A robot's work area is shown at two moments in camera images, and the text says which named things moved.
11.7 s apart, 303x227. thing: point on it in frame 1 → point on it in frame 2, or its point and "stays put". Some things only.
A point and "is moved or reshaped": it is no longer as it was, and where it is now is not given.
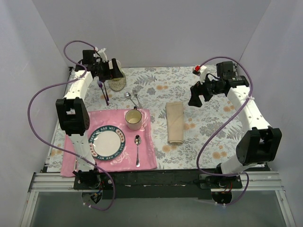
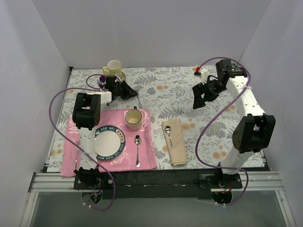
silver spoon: (128, 95) is moved or reshaped
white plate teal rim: (106, 142) stays put
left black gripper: (110, 70) → (122, 89)
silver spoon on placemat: (138, 140) stays put
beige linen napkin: (174, 111) → (177, 153)
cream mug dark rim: (133, 119) stays put
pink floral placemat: (138, 152) stays put
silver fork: (136, 94) stays put
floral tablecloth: (186, 136) stays put
